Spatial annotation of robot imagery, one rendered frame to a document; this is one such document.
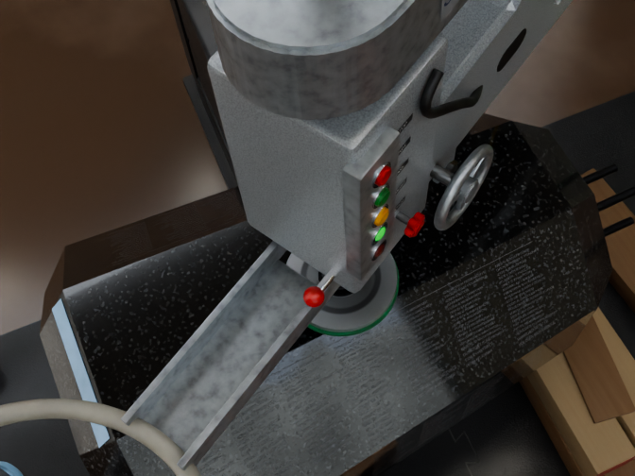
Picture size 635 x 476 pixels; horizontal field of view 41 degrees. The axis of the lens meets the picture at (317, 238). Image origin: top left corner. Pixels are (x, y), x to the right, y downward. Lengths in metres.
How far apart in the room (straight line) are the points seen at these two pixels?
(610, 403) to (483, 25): 1.26
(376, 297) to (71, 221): 1.41
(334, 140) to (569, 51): 2.15
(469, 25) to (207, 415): 0.69
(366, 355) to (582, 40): 1.72
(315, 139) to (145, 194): 1.81
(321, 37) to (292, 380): 0.92
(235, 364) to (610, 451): 1.16
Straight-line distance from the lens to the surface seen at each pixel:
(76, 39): 3.17
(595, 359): 2.29
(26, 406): 1.34
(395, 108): 0.98
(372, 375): 1.68
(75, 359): 1.70
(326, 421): 1.68
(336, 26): 0.84
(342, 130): 0.95
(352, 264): 1.17
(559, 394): 2.25
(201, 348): 1.36
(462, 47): 1.22
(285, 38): 0.84
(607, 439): 2.25
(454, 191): 1.24
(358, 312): 1.56
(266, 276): 1.39
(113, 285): 1.71
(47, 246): 2.75
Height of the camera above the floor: 2.31
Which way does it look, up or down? 63 degrees down
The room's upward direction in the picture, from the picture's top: 6 degrees counter-clockwise
